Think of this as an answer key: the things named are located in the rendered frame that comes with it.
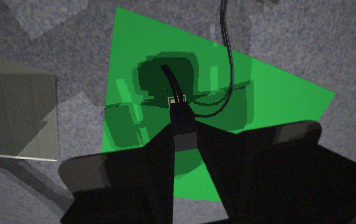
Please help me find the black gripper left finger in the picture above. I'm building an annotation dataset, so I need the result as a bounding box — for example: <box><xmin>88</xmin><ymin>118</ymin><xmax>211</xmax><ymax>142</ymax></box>
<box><xmin>58</xmin><ymin>123</ymin><xmax>175</xmax><ymax>224</ymax></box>

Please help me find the green circuit board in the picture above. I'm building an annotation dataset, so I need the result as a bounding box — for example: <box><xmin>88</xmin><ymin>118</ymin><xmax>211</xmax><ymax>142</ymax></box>
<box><xmin>101</xmin><ymin>6</ymin><xmax>336</xmax><ymax>202</ymax></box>

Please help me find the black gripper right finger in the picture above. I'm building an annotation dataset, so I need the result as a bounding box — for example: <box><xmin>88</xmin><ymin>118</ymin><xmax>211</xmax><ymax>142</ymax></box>
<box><xmin>195</xmin><ymin>120</ymin><xmax>322</xmax><ymax>218</ymax></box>

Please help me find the black cable with connector plug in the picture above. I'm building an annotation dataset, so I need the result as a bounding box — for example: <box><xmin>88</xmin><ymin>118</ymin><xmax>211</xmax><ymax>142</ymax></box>
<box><xmin>161</xmin><ymin>0</ymin><xmax>234</xmax><ymax>152</ymax></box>

